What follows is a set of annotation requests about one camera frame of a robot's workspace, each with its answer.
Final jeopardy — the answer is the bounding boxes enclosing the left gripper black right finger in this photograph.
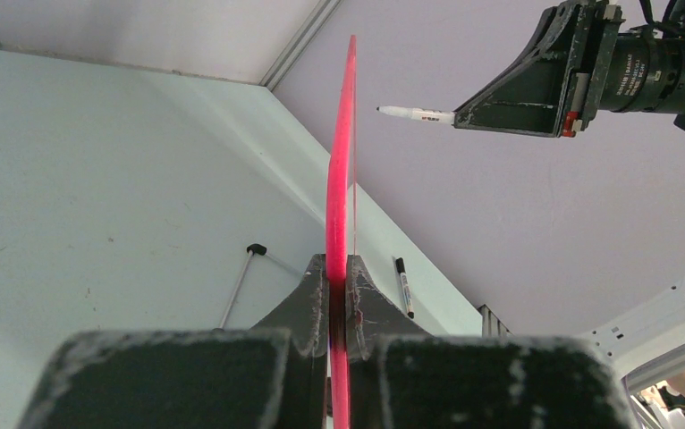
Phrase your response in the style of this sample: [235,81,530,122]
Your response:
[346,256,638,428]

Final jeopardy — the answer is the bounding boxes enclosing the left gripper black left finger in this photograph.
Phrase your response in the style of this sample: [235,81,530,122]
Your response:
[18,254,329,428]

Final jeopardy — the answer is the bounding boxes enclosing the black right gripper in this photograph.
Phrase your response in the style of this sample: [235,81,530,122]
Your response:
[453,1,623,138]

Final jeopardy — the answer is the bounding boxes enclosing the white whiteboard marker pen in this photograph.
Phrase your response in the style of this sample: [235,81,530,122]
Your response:
[376,105,455,126]

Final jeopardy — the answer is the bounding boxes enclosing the pink-framed whiteboard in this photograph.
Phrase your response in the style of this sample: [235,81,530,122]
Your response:
[325,35,357,428]

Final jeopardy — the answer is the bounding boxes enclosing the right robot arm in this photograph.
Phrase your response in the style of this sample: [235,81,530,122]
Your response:
[453,1,685,138]

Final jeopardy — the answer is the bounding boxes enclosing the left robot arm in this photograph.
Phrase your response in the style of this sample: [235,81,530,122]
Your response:
[19,255,685,428]

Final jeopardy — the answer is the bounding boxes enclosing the black whiteboard foot clip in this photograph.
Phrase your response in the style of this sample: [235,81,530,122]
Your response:
[246,243,267,256]

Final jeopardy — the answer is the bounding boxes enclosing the black marker pen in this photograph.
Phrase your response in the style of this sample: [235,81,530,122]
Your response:
[394,257,415,319]

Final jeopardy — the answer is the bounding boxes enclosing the aluminium frame rail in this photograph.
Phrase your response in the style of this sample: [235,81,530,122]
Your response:
[259,0,343,92]

